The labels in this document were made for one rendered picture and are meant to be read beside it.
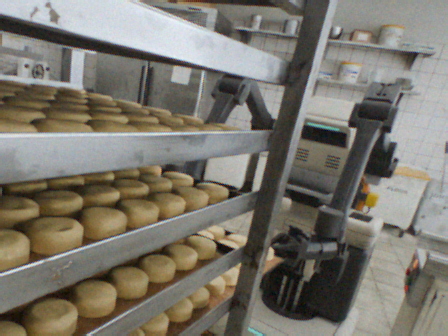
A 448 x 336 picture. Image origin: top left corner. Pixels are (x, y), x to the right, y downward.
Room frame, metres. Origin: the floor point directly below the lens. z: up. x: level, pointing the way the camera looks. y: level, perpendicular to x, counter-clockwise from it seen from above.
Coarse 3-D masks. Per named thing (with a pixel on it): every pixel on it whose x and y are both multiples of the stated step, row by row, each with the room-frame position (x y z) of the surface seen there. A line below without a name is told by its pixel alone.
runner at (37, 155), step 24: (0, 144) 0.22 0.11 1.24; (24, 144) 0.24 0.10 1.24; (48, 144) 0.25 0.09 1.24; (72, 144) 0.27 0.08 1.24; (96, 144) 0.29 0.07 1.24; (120, 144) 0.31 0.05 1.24; (144, 144) 0.34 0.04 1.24; (168, 144) 0.37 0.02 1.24; (192, 144) 0.40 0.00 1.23; (216, 144) 0.44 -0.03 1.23; (240, 144) 0.50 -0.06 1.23; (264, 144) 0.56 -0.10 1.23; (0, 168) 0.22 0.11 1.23; (24, 168) 0.24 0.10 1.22; (48, 168) 0.25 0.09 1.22; (72, 168) 0.27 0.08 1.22; (96, 168) 0.29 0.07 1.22; (120, 168) 0.31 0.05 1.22
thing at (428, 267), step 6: (426, 252) 1.24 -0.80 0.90; (432, 258) 1.21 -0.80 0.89; (438, 258) 1.21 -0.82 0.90; (444, 258) 1.22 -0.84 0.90; (426, 264) 1.22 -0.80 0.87; (432, 264) 1.21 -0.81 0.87; (438, 264) 1.21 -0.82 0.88; (444, 264) 1.20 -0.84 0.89; (426, 270) 1.22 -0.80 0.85; (432, 270) 1.21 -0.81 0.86; (438, 270) 1.21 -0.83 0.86; (444, 270) 1.20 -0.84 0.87; (438, 276) 1.20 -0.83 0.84; (444, 276) 1.20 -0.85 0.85
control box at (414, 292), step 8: (416, 248) 1.46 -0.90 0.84; (416, 256) 1.40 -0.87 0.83; (424, 256) 1.39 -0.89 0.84; (416, 264) 1.35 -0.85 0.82; (416, 280) 1.26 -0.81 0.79; (424, 280) 1.25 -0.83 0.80; (408, 288) 1.32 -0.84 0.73; (416, 288) 1.25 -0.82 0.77; (424, 288) 1.24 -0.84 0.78; (408, 296) 1.28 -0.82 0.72; (416, 296) 1.25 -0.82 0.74; (408, 304) 1.25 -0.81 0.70; (416, 304) 1.25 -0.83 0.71
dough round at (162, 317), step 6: (162, 312) 0.50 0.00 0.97; (156, 318) 0.49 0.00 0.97; (162, 318) 0.49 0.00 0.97; (144, 324) 0.47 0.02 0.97; (150, 324) 0.47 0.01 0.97; (156, 324) 0.47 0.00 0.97; (162, 324) 0.47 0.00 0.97; (144, 330) 0.46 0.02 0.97; (150, 330) 0.46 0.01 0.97; (156, 330) 0.46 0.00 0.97; (162, 330) 0.47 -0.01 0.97
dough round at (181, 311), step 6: (186, 300) 0.55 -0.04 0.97; (174, 306) 0.52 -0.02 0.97; (180, 306) 0.53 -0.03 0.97; (186, 306) 0.53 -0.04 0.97; (192, 306) 0.54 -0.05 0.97; (168, 312) 0.52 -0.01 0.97; (174, 312) 0.51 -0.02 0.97; (180, 312) 0.51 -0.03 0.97; (186, 312) 0.52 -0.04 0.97; (168, 318) 0.51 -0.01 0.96; (174, 318) 0.51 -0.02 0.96; (180, 318) 0.51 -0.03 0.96; (186, 318) 0.52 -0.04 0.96
